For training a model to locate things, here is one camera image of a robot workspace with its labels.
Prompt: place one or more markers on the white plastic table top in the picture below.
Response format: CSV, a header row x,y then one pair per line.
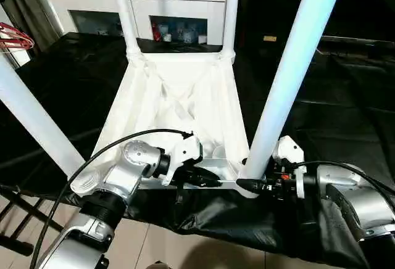
x,y
179,96

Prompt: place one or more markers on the white plastic table leg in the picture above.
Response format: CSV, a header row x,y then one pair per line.
x,y
296,65
126,16
231,10
37,118

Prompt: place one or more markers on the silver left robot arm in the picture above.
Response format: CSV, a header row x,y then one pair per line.
x,y
123,176

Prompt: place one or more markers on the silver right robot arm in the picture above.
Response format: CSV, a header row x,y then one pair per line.
x,y
358,201

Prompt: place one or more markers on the black plastic table mat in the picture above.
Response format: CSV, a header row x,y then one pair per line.
x,y
333,108

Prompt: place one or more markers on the small tan tag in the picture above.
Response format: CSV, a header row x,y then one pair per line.
x,y
270,38

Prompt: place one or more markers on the black metal stand leg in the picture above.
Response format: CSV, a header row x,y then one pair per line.
x,y
24,219

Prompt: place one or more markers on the white glass-door cabinet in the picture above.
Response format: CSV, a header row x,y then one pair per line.
x,y
80,0

